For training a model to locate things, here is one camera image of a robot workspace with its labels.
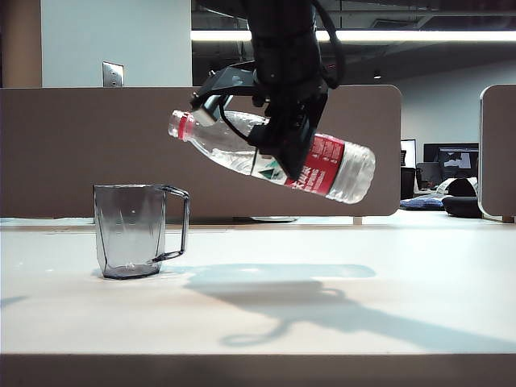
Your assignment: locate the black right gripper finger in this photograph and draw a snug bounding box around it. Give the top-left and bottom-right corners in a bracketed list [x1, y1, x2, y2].
[246, 120, 284, 157]
[277, 148, 314, 182]

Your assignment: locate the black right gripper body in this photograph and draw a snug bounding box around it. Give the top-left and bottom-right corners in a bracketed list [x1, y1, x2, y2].
[252, 72, 330, 162]

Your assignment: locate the clear water bottle red label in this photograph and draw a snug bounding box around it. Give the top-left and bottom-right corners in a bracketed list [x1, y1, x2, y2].
[167, 109, 377, 206]

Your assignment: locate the transparent grey plastic mug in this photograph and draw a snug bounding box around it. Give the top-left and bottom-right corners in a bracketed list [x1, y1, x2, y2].
[93, 183, 190, 281]

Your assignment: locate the silver monitor stand base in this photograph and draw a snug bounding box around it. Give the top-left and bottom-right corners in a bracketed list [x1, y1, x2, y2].
[248, 216, 298, 224]

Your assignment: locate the blue cloth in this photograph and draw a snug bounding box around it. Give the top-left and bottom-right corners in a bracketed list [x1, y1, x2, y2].
[400, 195, 445, 212]

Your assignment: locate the large brown desk partition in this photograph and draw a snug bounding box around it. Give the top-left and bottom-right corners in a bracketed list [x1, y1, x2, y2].
[0, 84, 403, 226]

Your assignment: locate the long white ceiling light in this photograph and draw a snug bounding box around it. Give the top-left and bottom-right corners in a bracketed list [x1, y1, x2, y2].
[190, 29, 516, 43]

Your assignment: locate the black computer monitor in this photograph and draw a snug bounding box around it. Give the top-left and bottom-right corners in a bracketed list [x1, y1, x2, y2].
[422, 142, 480, 182]

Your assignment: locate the black oval cushion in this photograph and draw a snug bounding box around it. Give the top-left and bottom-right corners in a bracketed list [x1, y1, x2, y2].
[440, 195, 484, 220]

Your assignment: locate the brown partition with white edge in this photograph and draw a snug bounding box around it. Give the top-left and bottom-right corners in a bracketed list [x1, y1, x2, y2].
[476, 84, 516, 223]

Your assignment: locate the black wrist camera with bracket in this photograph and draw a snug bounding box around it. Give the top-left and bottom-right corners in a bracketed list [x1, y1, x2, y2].
[189, 61, 260, 129]

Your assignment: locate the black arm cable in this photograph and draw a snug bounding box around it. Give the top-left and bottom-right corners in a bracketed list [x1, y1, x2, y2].
[310, 0, 347, 90]

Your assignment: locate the metal wall switch plate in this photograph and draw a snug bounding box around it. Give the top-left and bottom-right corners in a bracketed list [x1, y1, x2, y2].
[102, 61, 125, 89]

